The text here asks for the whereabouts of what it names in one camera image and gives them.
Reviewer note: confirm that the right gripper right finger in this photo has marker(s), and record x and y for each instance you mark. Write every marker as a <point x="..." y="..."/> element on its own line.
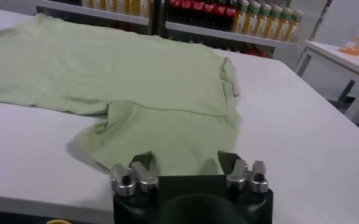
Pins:
<point x="246" y="178"/>

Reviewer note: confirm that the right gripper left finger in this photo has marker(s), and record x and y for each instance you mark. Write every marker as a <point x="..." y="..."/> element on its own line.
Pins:
<point x="136" y="179"/>

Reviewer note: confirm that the light green polo shirt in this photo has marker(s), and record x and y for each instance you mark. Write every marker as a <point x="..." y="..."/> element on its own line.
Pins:
<point x="136" y="76"/>

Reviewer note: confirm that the yellow round object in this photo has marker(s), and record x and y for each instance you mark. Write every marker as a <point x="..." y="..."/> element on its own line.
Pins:
<point x="58" y="222"/>

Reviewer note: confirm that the glass door beverage cabinet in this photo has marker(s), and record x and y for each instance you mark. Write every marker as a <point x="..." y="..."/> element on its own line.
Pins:
<point x="228" y="34"/>
<point x="106" y="14"/>

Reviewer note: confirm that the yellow tea bottle green label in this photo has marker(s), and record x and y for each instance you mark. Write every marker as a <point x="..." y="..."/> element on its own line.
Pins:
<point x="270" y="29"/>
<point x="260" y="26"/>
<point x="250" y="24"/>
<point x="281" y="30"/>
<point x="238" y="22"/>
<point x="292" y="32"/>

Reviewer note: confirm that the white side table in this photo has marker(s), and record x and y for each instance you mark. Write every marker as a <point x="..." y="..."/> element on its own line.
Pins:
<point x="334" y="51"/>

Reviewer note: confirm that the glass flask orange liquid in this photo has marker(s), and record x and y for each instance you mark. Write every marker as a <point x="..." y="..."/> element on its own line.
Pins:
<point x="350" y="50"/>

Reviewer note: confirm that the cola bottle red cap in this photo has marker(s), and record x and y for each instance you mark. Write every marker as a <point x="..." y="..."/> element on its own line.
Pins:
<point x="220" y="9"/>
<point x="209" y="7"/>
<point x="231" y="12"/>
<point x="186" y="3"/>
<point x="175" y="3"/>
<point x="198" y="5"/>

